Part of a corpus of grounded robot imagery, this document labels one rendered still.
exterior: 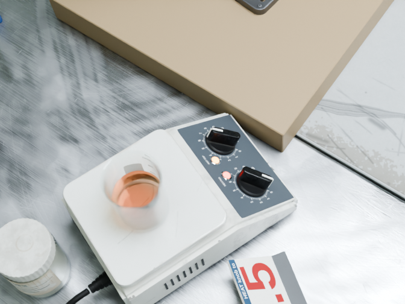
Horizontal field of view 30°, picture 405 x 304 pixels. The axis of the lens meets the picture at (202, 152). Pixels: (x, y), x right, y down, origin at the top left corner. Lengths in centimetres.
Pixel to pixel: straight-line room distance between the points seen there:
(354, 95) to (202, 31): 18
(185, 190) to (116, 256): 9
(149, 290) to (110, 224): 7
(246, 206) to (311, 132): 14
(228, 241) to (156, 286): 8
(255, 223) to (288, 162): 11
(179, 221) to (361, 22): 31
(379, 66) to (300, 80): 11
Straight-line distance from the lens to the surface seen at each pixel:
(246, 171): 74
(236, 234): 73
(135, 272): 69
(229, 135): 76
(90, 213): 72
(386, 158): 83
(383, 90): 86
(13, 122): 88
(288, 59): 83
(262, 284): 75
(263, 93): 80
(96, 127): 86
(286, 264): 77
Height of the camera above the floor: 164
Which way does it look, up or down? 64 degrees down
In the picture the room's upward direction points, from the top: 11 degrees counter-clockwise
